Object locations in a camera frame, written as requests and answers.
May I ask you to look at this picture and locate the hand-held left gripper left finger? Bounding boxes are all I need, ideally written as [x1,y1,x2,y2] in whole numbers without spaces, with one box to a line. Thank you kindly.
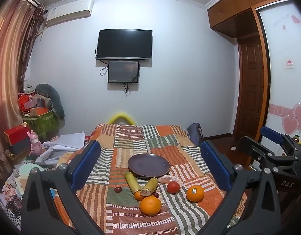
[20,141,104,235]

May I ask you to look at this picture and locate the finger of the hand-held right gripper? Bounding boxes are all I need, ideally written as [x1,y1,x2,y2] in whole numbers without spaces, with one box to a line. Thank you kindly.
[260,126,300,152]
[239,135,275,162]

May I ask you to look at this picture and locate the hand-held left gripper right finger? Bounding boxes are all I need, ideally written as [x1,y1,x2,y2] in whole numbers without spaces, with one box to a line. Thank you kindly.
[200,141,281,235]

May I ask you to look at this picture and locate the large orange with sticker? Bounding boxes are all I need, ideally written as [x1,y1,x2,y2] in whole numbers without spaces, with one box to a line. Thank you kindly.
[186,185,205,203]

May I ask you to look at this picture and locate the red tomato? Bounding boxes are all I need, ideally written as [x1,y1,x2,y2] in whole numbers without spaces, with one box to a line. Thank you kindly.
[167,181,180,194]

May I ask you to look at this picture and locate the peeled pomelo piece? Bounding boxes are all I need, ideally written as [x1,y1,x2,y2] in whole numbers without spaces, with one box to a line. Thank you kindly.
[158,175,184,189]

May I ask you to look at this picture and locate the green sugarcane piece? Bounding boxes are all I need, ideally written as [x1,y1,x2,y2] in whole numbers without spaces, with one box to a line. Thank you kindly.
[141,177,159,197]
[124,172,141,193]

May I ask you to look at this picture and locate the dark purple plate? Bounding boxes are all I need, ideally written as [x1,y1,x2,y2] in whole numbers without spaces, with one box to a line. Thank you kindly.
[127,153,170,179]

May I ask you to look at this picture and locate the white cloth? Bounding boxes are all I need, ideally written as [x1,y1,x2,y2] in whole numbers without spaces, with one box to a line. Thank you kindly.
[35,132,86,165]

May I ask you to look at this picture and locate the brown wooden door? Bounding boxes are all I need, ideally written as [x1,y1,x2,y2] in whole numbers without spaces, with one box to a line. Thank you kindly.
[238,35,268,141]

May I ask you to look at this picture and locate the striped patchwork blanket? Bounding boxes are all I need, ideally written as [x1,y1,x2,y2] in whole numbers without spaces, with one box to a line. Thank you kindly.
[49,124,249,235]

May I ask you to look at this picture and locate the pink bunny figurine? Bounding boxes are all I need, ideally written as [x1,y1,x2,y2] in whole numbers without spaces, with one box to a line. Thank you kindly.
[27,130,42,156]

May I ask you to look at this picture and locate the light green plate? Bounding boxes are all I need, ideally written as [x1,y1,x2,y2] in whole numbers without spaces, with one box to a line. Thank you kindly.
[18,164,45,183]

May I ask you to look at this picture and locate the green patterned box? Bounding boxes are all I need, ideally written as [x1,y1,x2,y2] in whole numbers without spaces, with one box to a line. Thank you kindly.
[23,110,60,139]

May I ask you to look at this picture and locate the white heart-print wardrobe door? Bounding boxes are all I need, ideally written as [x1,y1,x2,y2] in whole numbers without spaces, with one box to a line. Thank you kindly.
[259,2,301,150]

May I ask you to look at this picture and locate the grey plush toy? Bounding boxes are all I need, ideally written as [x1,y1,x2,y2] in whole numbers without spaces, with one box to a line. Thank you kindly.
[34,83,65,119]

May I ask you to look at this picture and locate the red box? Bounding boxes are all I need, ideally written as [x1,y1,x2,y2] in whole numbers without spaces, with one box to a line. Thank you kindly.
[4,125,31,147]

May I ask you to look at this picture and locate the pile of red boxes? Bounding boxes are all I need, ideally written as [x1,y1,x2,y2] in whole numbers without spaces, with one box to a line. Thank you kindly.
[18,92,49,118]

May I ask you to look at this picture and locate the striped brown curtain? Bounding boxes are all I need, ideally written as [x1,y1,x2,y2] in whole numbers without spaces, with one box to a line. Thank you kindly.
[0,0,47,179]

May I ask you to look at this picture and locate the wooden overhead cabinet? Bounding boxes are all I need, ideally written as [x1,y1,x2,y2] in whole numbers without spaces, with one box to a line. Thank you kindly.
[207,0,291,39]

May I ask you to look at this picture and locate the white air conditioner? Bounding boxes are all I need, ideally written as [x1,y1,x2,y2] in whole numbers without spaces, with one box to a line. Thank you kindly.
[44,0,94,27]

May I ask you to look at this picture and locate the small black wall monitor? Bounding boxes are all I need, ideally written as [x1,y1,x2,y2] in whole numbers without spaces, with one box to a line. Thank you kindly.
[107,60,140,84]

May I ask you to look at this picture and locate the black wall television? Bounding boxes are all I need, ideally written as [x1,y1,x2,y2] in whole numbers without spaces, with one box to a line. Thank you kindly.
[96,29,153,61]

